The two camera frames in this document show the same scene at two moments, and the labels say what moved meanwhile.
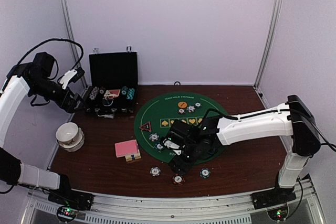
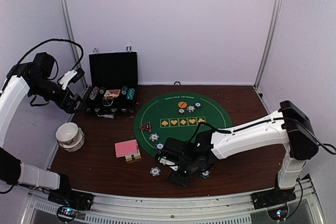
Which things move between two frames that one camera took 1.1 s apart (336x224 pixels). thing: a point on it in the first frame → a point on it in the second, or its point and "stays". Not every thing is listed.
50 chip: x=159 y=146 stays
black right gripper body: x=193 y=153 → x=185 y=180
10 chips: x=154 y=137 stays
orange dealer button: x=182 y=104 stays
